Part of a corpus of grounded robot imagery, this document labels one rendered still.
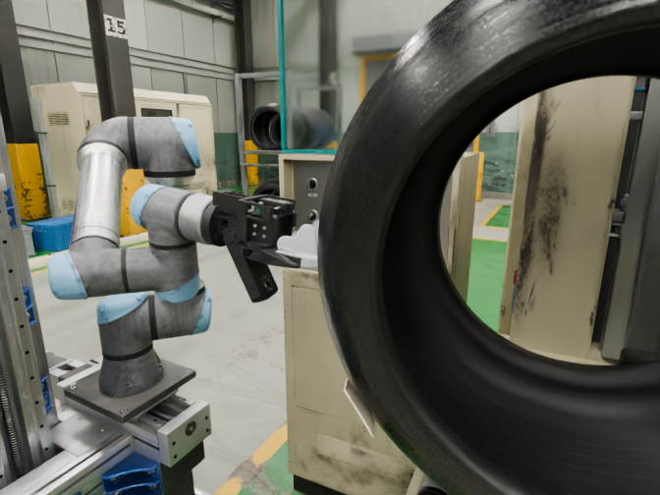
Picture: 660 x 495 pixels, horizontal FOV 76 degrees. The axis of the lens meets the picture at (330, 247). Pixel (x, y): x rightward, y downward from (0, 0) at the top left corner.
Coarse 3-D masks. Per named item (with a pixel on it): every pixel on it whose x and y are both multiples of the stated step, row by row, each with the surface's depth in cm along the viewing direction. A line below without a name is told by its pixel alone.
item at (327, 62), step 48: (288, 0) 121; (336, 0) 116; (384, 0) 110; (432, 0) 105; (288, 48) 125; (336, 48) 119; (384, 48) 113; (288, 96) 128; (336, 96) 122; (288, 144) 132; (336, 144) 125
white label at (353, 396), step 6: (348, 378) 50; (348, 384) 49; (348, 390) 47; (354, 390) 50; (348, 396) 46; (354, 396) 48; (354, 402) 47; (360, 402) 49; (360, 408) 48; (360, 414) 46; (366, 414) 49; (366, 420) 47; (372, 420) 49; (366, 426) 46; (372, 426) 48; (372, 432) 47
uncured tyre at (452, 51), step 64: (512, 0) 32; (576, 0) 30; (640, 0) 28; (448, 64) 35; (512, 64) 32; (576, 64) 54; (640, 64) 51; (384, 128) 38; (448, 128) 62; (384, 192) 39; (320, 256) 47; (384, 256) 67; (384, 320) 44; (448, 320) 69; (384, 384) 44; (448, 384) 64; (512, 384) 66; (576, 384) 63; (640, 384) 59; (448, 448) 42; (512, 448) 57; (576, 448) 58; (640, 448) 56
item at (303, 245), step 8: (304, 224) 56; (304, 232) 56; (312, 232) 56; (280, 240) 58; (288, 240) 58; (296, 240) 57; (304, 240) 57; (312, 240) 56; (280, 248) 58; (288, 248) 58; (296, 248) 58; (304, 248) 57; (312, 248) 57; (304, 256) 57; (312, 256) 57; (304, 264) 57; (312, 264) 57
